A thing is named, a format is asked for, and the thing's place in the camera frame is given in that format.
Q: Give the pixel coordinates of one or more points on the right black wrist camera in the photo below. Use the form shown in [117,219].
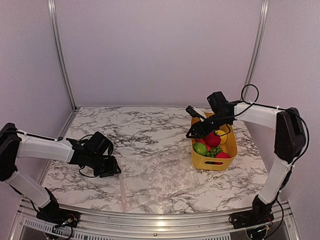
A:
[216,101]

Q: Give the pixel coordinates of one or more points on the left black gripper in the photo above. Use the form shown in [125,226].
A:
[112,169]

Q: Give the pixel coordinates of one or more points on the yellow plastic basket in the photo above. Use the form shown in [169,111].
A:
[215,164]

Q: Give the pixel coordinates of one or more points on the aluminium front rail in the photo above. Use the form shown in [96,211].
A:
[107,225]

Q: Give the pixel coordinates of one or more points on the red toy tomato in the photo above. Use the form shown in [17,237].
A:
[212,140]

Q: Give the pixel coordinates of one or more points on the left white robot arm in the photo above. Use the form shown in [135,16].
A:
[16,144]

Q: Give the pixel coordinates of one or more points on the clear zip top bag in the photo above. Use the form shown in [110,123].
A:
[148,180]

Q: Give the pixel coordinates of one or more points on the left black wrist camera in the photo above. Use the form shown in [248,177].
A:
[98,144]

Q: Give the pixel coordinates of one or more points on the left aluminium frame post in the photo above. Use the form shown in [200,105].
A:
[60,56]

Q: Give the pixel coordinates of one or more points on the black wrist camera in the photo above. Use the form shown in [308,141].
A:
[98,144]
[216,101]

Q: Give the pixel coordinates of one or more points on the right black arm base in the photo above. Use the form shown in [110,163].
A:
[245,219]

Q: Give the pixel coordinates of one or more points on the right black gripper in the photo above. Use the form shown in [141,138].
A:
[195,127]

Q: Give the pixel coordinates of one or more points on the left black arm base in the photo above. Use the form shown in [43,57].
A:
[61,217]

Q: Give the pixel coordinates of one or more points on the right aluminium frame post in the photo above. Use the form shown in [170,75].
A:
[261,28]

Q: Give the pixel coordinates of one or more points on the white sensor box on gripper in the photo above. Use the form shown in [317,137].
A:
[196,113]

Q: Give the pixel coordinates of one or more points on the red toy fruit front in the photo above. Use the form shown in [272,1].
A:
[222,155]

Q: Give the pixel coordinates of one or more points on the aluminium frame post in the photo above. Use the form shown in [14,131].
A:
[60,56]
[261,28]

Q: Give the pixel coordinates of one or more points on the yellow toy lemon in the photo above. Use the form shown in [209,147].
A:
[223,136]

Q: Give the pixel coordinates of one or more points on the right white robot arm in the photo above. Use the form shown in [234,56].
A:
[290,139]

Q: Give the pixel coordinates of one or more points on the orange toy carrot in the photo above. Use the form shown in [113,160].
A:
[202,141]

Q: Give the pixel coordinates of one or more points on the green toy grapes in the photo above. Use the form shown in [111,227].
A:
[214,151]

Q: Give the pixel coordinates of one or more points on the green toy pepper front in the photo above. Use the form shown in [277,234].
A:
[200,148]

